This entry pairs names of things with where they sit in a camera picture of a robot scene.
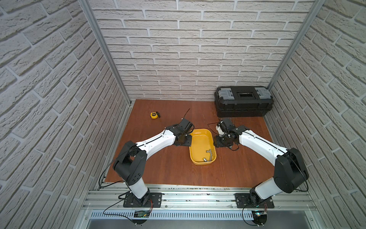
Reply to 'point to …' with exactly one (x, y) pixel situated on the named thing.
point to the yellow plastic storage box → (202, 150)
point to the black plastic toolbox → (243, 101)
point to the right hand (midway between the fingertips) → (219, 143)
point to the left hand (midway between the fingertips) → (189, 140)
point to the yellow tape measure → (155, 115)
